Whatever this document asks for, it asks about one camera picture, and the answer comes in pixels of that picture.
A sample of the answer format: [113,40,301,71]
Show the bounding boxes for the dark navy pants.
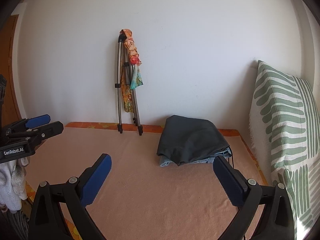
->
[157,115,231,166]

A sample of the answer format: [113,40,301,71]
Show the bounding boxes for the left hand white glove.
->
[0,157,30,213]

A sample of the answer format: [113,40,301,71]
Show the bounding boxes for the folded light blue jeans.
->
[159,147,233,167]

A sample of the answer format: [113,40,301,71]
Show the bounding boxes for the orange floral mattress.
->
[25,122,267,239]

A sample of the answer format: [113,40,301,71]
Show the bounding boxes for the peach bed cover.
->
[24,126,264,240]

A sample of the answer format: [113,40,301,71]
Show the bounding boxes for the silver folded tripod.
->
[114,29,143,135]

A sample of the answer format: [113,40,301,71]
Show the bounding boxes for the green striped white cushion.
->
[249,61,319,239]

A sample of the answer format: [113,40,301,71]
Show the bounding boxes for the colourful floral scarf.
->
[119,29,143,113]

